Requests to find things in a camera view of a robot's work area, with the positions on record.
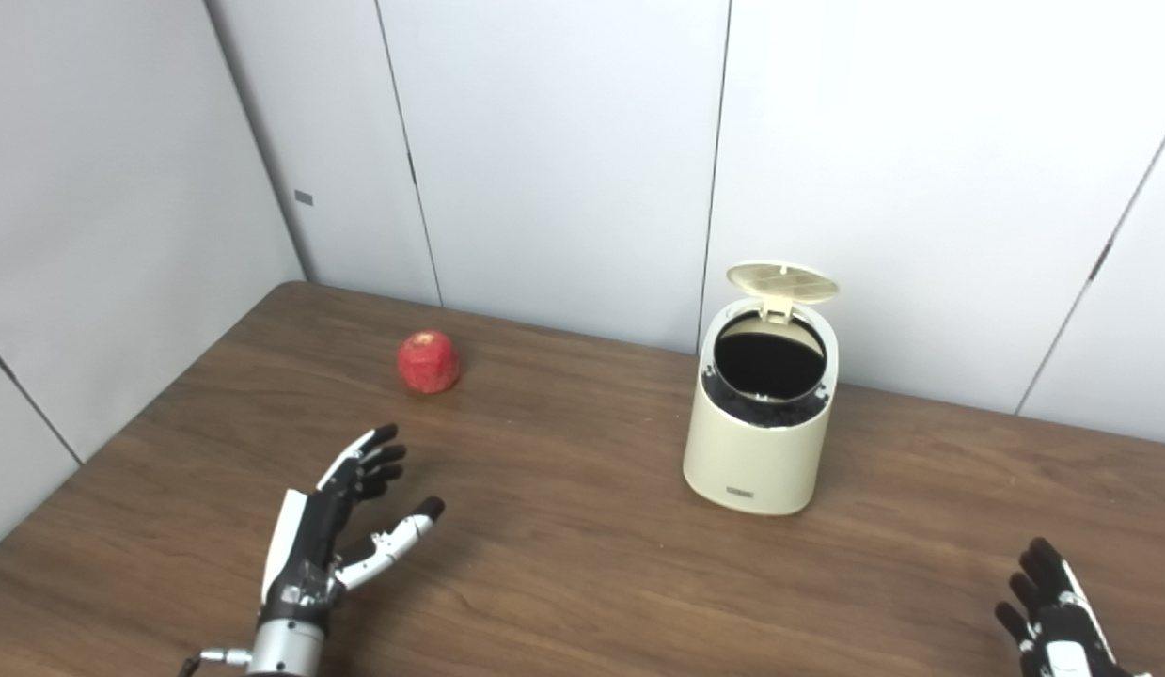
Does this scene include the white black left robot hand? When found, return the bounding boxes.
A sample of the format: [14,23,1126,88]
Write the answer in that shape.
[260,423,446,626]

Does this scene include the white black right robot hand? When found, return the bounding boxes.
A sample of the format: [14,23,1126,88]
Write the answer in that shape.
[994,537,1152,677]

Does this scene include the red apple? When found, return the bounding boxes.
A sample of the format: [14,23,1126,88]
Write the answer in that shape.
[398,330,462,395]

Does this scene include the cream-colored bin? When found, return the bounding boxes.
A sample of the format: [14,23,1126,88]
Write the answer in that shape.
[683,260,841,516]

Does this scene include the round cream bin lid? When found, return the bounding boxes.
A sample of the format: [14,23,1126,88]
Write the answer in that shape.
[727,260,841,325]

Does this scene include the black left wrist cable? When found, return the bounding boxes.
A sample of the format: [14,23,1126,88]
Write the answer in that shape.
[180,647,254,677]

